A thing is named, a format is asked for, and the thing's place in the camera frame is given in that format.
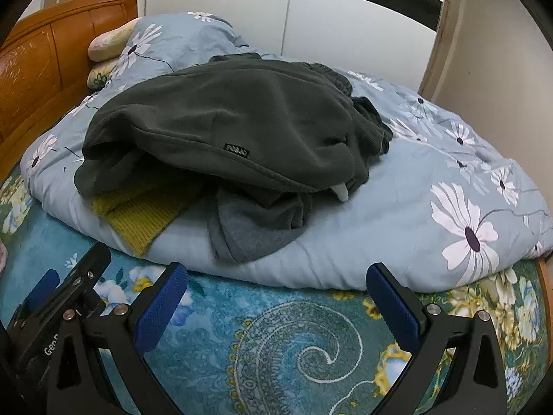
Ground mustard yellow knit sweater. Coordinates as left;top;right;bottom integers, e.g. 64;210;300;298
92;179;204;258

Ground wooden headboard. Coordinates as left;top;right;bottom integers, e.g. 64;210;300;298
0;0;139;178

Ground light blue floral quilt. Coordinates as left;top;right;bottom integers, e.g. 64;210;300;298
21;11;553;290

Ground dark grey fleece pants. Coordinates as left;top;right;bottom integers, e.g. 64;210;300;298
74;53;359;208

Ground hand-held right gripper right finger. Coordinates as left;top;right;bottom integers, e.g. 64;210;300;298
365;261;508;415

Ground pale floral pillow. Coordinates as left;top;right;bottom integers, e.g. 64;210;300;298
87;58;119;91
87;19;139;61

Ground grey shirt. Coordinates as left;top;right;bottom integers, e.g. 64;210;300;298
206;186;314;263

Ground white wardrobe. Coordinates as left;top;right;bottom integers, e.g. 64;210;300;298
144;0;448;91

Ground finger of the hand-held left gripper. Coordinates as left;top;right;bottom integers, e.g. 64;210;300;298
9;269;60;325
58;243;113;318

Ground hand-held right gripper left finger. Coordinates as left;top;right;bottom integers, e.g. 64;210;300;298
45;261;189;415

